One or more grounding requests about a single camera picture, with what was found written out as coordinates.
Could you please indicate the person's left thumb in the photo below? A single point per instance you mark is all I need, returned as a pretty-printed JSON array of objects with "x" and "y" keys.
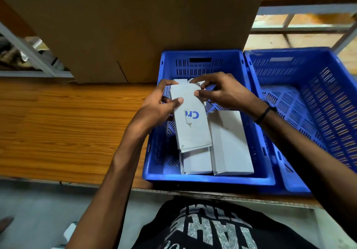
[{"x": 173, "y": 104}]

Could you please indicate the black printed t-shirt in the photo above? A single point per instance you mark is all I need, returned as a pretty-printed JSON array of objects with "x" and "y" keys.
[{"x": 217, "y": 226}]

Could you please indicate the empty blue plastic crate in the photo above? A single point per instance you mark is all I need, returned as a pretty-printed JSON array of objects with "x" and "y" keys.
[{"x": 306, "y": 104}]

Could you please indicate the person's left hand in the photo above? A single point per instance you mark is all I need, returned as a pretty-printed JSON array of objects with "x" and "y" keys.
[{"x": 152, "y": 109}]

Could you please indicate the person's right middle finger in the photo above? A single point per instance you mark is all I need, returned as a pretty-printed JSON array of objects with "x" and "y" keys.
[{"x": 207, "y": 85}]

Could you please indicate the person's right thumb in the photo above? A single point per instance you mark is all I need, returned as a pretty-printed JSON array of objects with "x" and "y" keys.
[{"x": 205, "y": 93}]

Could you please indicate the black wristband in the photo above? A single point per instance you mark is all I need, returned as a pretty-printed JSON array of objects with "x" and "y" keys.
[{"x": 264, "y": 114}]

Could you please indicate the grey folded carton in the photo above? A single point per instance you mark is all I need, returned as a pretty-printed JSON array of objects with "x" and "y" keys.
[
  {"x": 196, "y": 161},
  {"x": 231, "y": 143}
]

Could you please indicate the person's left forearm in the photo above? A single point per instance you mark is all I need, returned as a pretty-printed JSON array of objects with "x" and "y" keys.
[{"x": 111, "y": 184}]

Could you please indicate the person's right hand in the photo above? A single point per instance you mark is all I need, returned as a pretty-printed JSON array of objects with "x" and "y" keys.
[{"x": 228, "y": 94}]

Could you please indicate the large brown cardboard box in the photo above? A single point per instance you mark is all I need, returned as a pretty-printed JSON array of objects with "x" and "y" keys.
[{"x": 131, "y": 25}]

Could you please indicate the person's left middle finger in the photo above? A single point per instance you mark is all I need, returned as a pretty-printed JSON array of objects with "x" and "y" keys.
[{"x": 166, "y": 99}]

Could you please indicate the white metal shelf frame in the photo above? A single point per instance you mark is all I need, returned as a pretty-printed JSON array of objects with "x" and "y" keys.
[{"x": 30, "y": 59}]

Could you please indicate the person's right forearm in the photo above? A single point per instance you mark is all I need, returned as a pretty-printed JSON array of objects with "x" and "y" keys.
[{"x": 306, "y": 162}]

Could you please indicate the blue plastic crate with cartons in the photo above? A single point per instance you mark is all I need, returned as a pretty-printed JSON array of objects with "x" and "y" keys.
[{"x": 207, "y": 117}]

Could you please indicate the grey cardboard carton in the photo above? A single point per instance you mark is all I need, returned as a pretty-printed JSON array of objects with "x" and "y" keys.
[{"x": 191, "y": 120}]

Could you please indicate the white metal rack frame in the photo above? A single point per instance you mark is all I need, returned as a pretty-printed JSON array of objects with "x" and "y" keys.
[{"x": 304, "y": 20}]

